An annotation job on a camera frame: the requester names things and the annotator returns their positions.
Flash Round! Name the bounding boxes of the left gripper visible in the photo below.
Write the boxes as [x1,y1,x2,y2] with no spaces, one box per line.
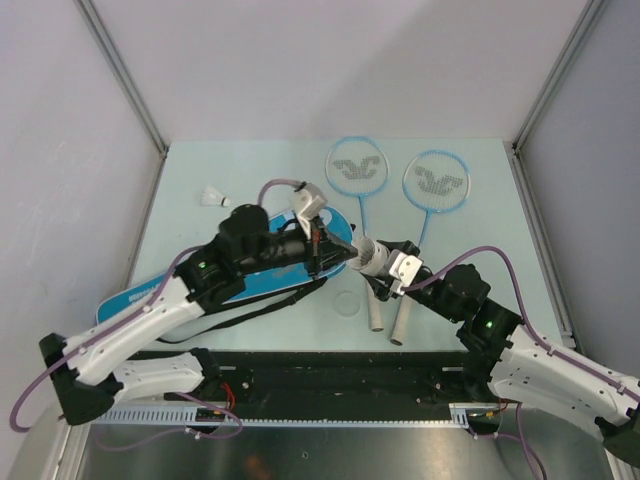
[238,215,357,280]

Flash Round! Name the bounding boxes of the white shuttlecock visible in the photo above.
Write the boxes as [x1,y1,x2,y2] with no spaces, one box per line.
[347,237,376,271]
[199,185,232,208]

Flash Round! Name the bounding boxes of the white shuttlecock tube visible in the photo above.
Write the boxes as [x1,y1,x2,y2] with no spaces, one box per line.
[359,239,391,277]

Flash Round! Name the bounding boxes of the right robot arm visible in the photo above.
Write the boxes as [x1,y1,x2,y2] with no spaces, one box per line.
[357,238,639,467]

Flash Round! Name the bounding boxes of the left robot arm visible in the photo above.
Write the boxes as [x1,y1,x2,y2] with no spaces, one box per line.
[40,204,356,425]

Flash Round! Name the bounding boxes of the left blue badminton racket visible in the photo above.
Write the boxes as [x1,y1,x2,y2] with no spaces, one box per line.
[325,135,392,333]

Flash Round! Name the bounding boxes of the blue badminton racket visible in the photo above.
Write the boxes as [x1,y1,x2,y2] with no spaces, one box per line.
[325,135,392,333]
[388,149,472,347]

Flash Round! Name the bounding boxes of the right blue badminton racket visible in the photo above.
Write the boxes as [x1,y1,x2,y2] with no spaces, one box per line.
[388,149,472,347]

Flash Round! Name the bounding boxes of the blue sport racket bag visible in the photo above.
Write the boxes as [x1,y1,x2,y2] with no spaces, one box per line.
[96,205,352,340]

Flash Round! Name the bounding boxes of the clear tube lid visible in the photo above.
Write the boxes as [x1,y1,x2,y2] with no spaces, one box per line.
[333,291,360,318]

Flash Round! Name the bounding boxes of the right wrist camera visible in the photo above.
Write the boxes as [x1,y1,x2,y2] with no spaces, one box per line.
[388,250,423,296]

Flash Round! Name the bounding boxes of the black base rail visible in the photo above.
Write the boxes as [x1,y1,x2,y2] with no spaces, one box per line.
[117,349,566,426]

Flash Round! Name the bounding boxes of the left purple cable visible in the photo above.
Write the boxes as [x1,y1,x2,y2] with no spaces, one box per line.
[9,178,306,451]

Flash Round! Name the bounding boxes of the purple cable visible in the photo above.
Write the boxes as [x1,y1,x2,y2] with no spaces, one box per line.
[9,178,306,451]
[404,244,640,480]

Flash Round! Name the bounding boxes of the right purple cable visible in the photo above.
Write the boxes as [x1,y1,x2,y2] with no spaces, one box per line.
[404,244,640,480]

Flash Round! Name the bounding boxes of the right aluminium frame post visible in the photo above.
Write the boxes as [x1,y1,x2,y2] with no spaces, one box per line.
[511,0,610,154]

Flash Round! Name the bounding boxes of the aluminium frame post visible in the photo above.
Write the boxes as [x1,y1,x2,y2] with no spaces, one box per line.
[73,0,169,159]
[511,0,610,154]

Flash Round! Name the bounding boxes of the left aluminium frame post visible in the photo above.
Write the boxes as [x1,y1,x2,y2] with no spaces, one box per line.
[73,0,169,159]

